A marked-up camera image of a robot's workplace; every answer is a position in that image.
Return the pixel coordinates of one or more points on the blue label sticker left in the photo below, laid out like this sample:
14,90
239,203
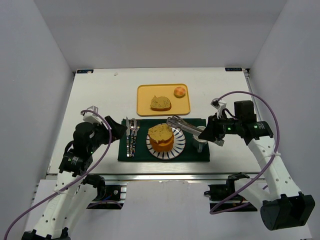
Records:
84,71

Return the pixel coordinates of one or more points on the patterned handle fork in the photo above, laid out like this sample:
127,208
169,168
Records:
133,124

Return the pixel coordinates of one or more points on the round orange bread loaf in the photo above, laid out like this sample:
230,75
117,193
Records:
163,146

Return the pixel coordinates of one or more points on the grey ceramic mug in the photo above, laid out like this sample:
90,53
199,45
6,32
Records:
199,144

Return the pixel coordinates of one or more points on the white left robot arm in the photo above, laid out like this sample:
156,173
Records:
75,187

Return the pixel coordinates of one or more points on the seeded bread slice top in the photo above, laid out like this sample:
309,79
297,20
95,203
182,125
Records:
160,133

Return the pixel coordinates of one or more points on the patterned handle spoon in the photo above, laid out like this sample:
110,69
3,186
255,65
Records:
137,128

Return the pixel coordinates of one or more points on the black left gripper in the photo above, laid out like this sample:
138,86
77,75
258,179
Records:
110,129

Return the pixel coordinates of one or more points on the seeded bread slice bottom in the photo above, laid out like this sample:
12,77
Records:
161,103

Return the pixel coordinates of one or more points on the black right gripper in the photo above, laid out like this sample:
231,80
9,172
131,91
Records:
214,128

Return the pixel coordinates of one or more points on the dark green placemat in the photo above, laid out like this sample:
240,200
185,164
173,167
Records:
142,154

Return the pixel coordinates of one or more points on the blue label sticker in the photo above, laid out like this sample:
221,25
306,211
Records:
84,71
233,69

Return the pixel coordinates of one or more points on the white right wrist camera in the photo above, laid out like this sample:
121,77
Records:
219,105

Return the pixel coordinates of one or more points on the blue striped white plate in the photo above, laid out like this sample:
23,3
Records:
178,146

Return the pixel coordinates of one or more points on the small round bread roll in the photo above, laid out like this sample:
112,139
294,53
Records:
179,92

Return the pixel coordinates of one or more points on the metal kitchen tongs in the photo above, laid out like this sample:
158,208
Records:
177,122

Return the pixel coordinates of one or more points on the seeded bread slice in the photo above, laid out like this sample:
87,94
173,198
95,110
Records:
160,133
161,103

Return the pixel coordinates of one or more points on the blue label sticker right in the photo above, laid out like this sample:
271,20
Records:
233,69

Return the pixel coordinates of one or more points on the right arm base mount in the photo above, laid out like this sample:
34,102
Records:
218,192

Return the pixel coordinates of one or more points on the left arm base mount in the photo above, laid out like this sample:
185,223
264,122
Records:
108,196

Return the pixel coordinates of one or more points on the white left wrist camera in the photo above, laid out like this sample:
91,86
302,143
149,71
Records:
90,115

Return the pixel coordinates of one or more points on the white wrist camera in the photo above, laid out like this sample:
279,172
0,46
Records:
219,105
90,115

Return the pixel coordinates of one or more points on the yellow serving tray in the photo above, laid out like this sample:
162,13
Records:
145,93

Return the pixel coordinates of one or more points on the aluminium table front rail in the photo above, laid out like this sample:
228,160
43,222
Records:
166,177

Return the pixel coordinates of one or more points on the patterned handle knife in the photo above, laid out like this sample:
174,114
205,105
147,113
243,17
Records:
128,133

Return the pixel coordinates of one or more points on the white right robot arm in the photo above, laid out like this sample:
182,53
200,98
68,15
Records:
272,192

